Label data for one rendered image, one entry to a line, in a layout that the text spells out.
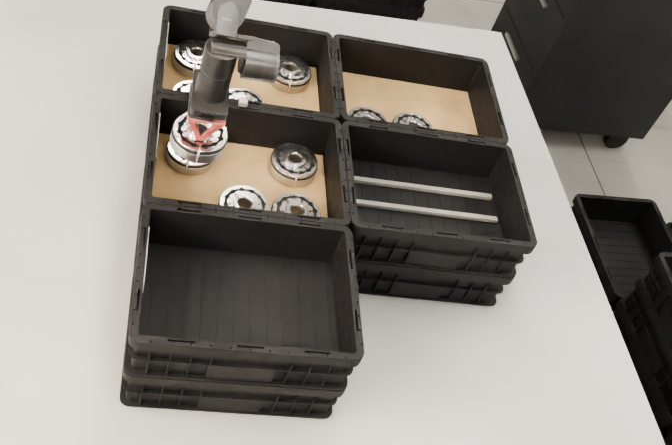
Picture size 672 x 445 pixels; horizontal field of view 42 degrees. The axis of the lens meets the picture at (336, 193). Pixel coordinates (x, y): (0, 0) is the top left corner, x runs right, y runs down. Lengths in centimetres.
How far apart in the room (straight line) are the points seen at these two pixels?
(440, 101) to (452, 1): 199
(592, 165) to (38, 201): 237
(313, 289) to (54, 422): 53
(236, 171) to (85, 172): 34
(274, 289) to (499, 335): 55
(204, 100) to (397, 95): 76
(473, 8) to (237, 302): 277
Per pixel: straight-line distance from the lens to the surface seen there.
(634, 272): 296
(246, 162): 190
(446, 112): 221
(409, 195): 196
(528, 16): 343
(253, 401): 165
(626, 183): 370
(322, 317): 169
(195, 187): 183
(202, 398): 164
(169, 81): 205
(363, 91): 217
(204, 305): 166
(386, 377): 182
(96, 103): 216
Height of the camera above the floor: 218
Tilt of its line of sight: 45 degrees down
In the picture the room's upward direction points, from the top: 21 degrees clockwise
